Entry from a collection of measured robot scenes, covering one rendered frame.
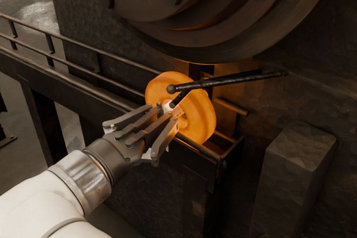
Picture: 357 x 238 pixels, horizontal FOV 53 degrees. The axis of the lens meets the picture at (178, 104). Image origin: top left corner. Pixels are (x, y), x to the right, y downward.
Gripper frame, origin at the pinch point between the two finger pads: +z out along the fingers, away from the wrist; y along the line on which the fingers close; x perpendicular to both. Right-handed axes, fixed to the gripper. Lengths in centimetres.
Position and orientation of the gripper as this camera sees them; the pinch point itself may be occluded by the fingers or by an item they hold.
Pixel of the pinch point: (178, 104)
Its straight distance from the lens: 68.0
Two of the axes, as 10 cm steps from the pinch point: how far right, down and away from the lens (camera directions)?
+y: 7.7, 4.0, -5.0
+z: 6.4, -5.1, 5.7
